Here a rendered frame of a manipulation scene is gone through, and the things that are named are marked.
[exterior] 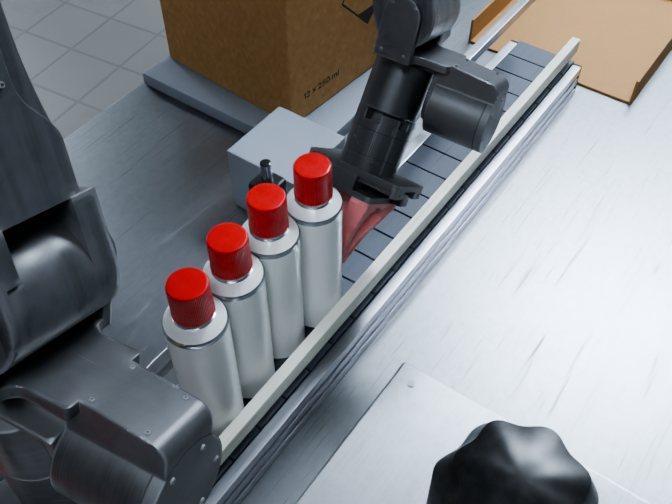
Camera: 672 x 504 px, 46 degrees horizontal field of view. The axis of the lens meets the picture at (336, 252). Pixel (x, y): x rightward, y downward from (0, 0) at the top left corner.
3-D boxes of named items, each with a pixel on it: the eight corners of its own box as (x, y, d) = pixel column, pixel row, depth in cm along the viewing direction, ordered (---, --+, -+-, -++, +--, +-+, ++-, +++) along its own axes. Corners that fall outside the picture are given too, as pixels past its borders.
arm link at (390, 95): (392, 46, 78) (373, 39, 73) (456, 70, 76) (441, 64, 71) (367, 113, 80) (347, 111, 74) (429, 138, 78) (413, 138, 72)
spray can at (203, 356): (222, 456, 72) (191, 323, 56) (178, 427, 73) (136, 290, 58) (257, 413, 74) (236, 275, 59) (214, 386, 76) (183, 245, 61)
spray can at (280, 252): (281, 371, 77) (267, 229, 62) (242, 342, 80) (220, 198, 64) (316, 337, 80) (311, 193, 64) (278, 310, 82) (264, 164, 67)
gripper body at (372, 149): (391, 205, 73) (421, 129, 71) (302, 164, 77) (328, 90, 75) (418, 204, 79) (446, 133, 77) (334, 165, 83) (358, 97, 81)
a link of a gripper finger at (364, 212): (342, 275, 76) (376, 184, 73) (282, 244, 79) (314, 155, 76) (372, 269, 82) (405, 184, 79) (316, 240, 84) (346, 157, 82)
